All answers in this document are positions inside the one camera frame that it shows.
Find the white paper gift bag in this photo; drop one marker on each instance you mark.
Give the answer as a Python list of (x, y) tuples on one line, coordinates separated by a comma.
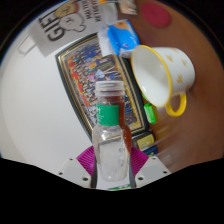
[(66, 23)]

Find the clear green-labelled drink bottle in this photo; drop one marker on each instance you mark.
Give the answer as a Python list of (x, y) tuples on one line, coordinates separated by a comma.
[(111, 146)]

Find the blue tissue pack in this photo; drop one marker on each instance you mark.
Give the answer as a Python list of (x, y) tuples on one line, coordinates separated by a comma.
[(121, 36)]

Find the flat round red coaster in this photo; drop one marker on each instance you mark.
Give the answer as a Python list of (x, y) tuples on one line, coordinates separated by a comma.
[(155, 14)]

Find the puzzle cube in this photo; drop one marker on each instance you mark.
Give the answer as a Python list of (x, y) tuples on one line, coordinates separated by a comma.
[(104, 1)]

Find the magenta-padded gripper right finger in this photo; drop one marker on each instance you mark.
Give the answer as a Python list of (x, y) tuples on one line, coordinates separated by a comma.
[(152, 168)]

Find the small snack packet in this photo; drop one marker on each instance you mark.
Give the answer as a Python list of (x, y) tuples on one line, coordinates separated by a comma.
[(128, 6)]

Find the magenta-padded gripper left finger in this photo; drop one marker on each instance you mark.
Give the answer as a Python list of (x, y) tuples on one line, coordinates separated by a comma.
[(71, 170)]

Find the white mug with yellow rim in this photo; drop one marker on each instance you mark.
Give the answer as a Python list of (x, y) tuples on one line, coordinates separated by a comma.
[(173, 70)]

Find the framed group photo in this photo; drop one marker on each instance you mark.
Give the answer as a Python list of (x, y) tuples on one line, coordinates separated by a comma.
[(83, 73)]

